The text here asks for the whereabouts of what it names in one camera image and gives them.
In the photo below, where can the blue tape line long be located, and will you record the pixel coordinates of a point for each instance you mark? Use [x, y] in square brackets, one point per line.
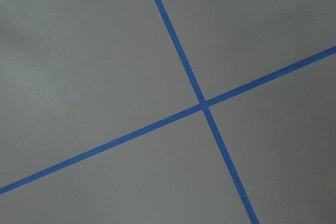
[175, 117]

